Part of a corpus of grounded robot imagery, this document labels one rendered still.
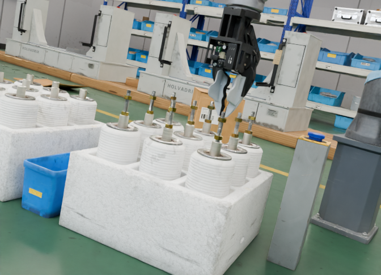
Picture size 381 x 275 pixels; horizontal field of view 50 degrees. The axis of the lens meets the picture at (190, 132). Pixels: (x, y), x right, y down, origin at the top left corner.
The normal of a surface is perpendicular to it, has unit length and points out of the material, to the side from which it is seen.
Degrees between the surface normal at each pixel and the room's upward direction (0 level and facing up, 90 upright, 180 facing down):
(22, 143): 90
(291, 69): 90
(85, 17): 90
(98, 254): 0
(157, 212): 90
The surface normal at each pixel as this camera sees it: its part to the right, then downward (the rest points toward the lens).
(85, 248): 0.21, -0.96
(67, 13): 0.81, 0.26
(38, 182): -0.43, 0.10
